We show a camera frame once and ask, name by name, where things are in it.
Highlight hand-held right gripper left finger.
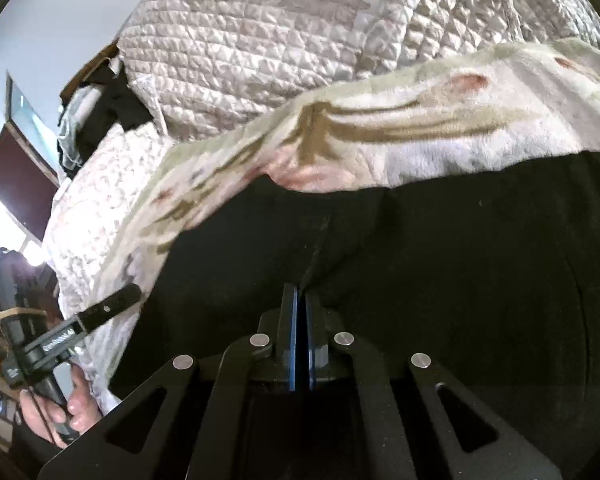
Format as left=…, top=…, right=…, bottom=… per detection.
left=36, top=282, right=301, bottom=480

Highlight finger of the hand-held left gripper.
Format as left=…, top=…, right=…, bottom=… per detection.
left=77, top=284, right=143, bottom=333

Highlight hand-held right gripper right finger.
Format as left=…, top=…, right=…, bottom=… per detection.
left=300, top=291, right=563, bottom=480

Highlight black pants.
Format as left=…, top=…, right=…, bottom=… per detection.
left=107, top=150, right=600, bottom=480

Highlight person's left hand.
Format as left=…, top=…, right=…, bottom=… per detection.
left=20, top=365, right=103, bottom=442

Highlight dark cabinet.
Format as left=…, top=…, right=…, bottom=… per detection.
left=0, top=242, right=58, bottom=321

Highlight floral quilted bed cover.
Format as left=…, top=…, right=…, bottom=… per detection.
left=42, top=122, right=181, bottom=413

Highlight dark red board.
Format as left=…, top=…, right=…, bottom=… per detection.
left=0, top=120, right=61, bottom=243

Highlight light blue cloth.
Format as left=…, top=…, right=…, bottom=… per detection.
left=56, top=87, right=102, bottom=171

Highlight black garment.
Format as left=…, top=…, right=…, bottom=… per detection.
left=57, top=67, right=155, bottom=181

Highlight framed mirror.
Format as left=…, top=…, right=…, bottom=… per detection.
left=5, top=72, right=61, bottom=157

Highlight wooden headboard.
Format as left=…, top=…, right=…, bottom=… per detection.
left=60, top=42, right=122, bottom=102

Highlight white olive patterned fleece blanket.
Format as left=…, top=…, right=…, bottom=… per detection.
left=92, top=39, right=600, bottom=306

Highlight white quilted comforter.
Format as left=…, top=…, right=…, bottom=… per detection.
left=115, top=0, right=600, bottom=141

